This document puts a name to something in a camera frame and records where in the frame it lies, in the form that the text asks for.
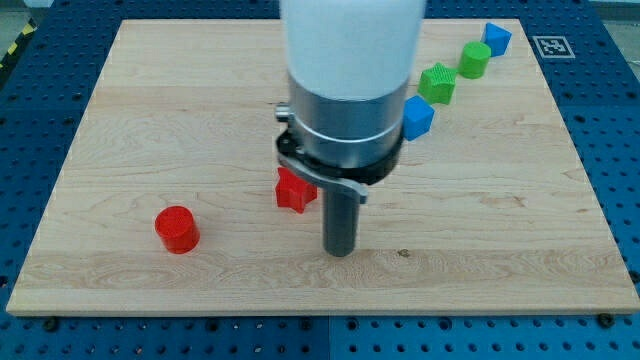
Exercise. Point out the black clamp ring with lever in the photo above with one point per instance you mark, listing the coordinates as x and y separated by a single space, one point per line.
351 182

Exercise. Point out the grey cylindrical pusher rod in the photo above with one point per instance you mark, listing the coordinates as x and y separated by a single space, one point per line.
340 222

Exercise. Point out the red star block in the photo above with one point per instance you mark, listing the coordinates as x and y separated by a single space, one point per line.
293 192

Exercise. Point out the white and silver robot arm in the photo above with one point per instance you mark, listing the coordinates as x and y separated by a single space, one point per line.
348 67

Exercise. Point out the green star block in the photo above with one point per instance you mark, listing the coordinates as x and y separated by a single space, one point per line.
437 84

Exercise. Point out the blue cube block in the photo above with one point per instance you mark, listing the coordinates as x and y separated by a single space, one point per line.
417 118

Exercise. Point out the red cylinder block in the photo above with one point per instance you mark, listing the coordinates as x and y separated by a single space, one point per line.
177 229

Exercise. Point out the green cylinder block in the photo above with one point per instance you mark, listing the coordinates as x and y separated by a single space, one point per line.
474 59

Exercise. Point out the wooden board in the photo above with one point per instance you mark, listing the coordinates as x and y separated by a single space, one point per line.
489 213

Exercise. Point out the blue triangular block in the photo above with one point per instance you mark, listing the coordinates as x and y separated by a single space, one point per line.
496 38

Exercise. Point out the white fiducial marker tag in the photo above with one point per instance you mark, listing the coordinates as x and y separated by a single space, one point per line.
553 47

